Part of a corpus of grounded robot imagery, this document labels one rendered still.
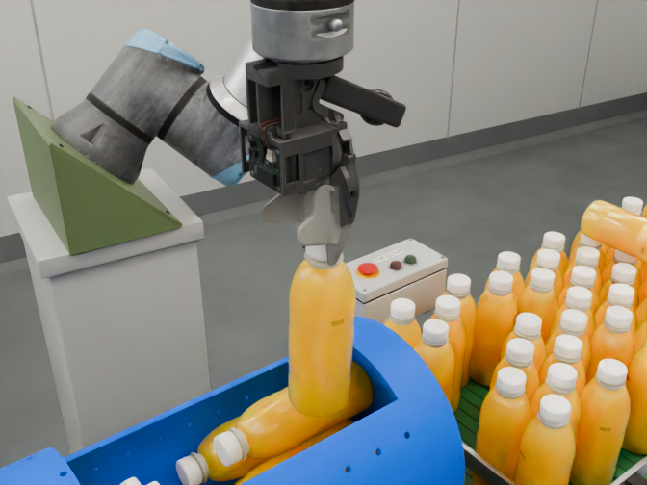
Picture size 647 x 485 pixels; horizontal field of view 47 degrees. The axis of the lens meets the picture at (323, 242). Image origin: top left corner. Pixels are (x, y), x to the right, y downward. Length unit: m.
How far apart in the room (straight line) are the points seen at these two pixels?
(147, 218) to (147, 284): 0.15
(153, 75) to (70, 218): 0.31
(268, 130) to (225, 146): 0.77
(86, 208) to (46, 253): 0.12
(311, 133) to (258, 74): 0.07
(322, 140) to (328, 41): 0.09
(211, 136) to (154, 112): 0.12
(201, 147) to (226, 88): 0.12
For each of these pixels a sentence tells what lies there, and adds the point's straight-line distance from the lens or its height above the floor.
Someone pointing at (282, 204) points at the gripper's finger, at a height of 1.44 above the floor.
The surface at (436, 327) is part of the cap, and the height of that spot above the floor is 1.11.
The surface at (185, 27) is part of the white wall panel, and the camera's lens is 3.65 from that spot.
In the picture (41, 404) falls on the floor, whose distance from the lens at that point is 2.87.
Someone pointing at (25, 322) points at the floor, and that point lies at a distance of 3.33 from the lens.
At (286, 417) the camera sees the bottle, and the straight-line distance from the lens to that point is 0.92.
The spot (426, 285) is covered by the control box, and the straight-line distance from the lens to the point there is 1.34.
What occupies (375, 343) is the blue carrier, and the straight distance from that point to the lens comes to 0.90.
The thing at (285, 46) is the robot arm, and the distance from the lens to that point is 0.63.
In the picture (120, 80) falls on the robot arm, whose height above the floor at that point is 1.37.
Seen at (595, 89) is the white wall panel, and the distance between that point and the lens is 5.53.
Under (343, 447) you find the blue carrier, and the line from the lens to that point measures 0.81.
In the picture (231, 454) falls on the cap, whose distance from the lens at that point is 0.91.
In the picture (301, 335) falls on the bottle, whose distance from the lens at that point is 0.79.
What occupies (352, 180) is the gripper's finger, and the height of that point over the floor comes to 1.49.
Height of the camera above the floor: 1.77
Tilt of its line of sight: 29 degrees down
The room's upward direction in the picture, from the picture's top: straight up
